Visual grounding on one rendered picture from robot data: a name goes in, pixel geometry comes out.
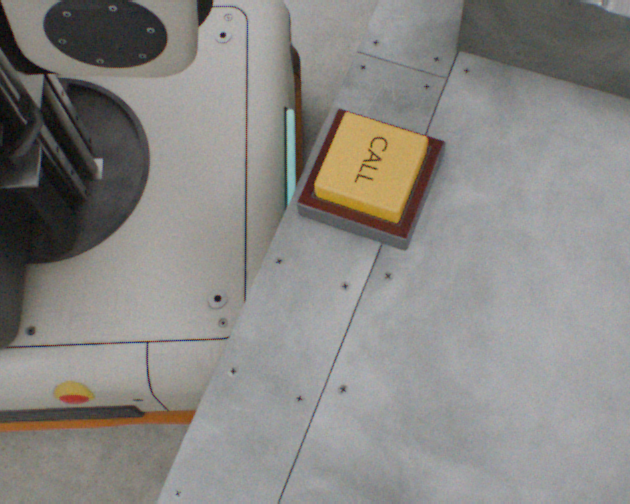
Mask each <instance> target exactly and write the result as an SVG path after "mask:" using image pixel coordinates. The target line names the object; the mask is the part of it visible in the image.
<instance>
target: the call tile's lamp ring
mask: <svg viewBox="0 0 630 504"><path fill-rule="evenodd" d="M347 112H349V113H352V114H355V115H359V114H356V113H353V112H350V111H347V110H343V109H340V108H339V109H338V111H337V114H336V116H335V118H334V121H333V123H332V125H331V127H330V130H329V132H328V134H327V136H326V139H325V141H324V143H323V145H322V148H321V150H320V152H319V155H318V157H317V159H316V161H315V164H314V166H313V168H312V170H311V173H310V175H309V177H308V180H307V182H306V184H305V186H304V189H303V191H302V193H301V195H300V198H299V200H298V203H299V204H302V205H305V206H308V207H311V208H314V209H317V210H320V211H323V212H326V213H329V214H332V215H335V216H338V217H341V218H344V219H347V220H350V221H353V222H356V223H359V224H362V225H365V226H368V227H371V228H374V229H377V230H380V231H383V232H386V233H389V234H392V235H395V236H398V237H400V238H403V239H407V237H408V234H409V232H410V229H411V226H412V224H413V221H414V219H415V216H416V214H417V211H418V208H419V206H420V203H421V201H422V198H423V196H424V193H425V191H426V188H427V185H428V183H429V180H430V178H431V175H432V173H433V170H434V168H435V165H436V162H437V160H438V157H439V155H440V152H441V150H442V147H443V145H444V141H443V140H440V139H436V138H433V137H430V136H427V135H424V134H420V133H417V132H414V131H411V130H407V129H404V128H401V127H398V126H395V125H391V124H388V123H385V122H382V121H379V120H375V119H372V118H369V117H366V116H363V115H359V116H362V117H365V118H368V119H371V120H375V121H378V122H381V123H384V124H387V125H391V126H394V127H397V128H400V129H403V130H407V131H410V132H413V133H416V134H420V135H423V136H426V137H427V138H428V144H427V145H428V146H432V148H431V150H430V153H429V155H428V158H427V160H426V163H425V165H424V168H423V170H422V173H421V175H420V178H419V180H418V183H417V185H416V188H415V191H414V193H413V196H412V198H411V201H410V203H409V206H408V208H407V211H406V213H405V216H404V218H403V221H402V223H401V226H400V227H399V226H396V225H393V224H390V223H387V222H384V221H381V220H378V219H375V218H372V217H369V216H367V215H364V214H361V213H358V212H355V211H352V210H349V209H346V208H343V207H340V206H337V205H334V204H331V203H328V202H325V201H322V200H319V199H316V198H313V197H311V195H312V192H313V190H314V188H315V185H314V184H315V181H316V179H317V176H318V174H319V172H320V170H321V167H322V165H323V163H324V160H325V158H326V156H327V154H328V151H329V149H330V147H331V144H332V142H333V140H334V138H335V135H336V133H337V131H338V128H339V126H340V124H341V122H342V119H343V117H344V115H345V113H347Z"/></svg>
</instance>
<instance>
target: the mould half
mask: <svg viewBox="0 0 630 504"><path fill-rule="evenodd" d="M457 50H459V51H462V52H466V53H469V54H473V55H476V56H480V57H483V58H487V59H490V60H494V61H497V62H501V63H504V64H508V65H511V66H515V67H518V68H522V69H525V70H529V71H532V72H536V73H539V74H543V75H546V76H550V77H553V78H557V79H560V80H564V81H567V82H571V83H574V84H578V85H581V86H585V87H588V88H592V89H595V90H599V91H602V92H606V93H609V94H613V95H616V96H620V97H624V98H627V99H630V0H464V1H463V8H462V15H461V22H460V29H459V36H458V43H457Z"/></svg>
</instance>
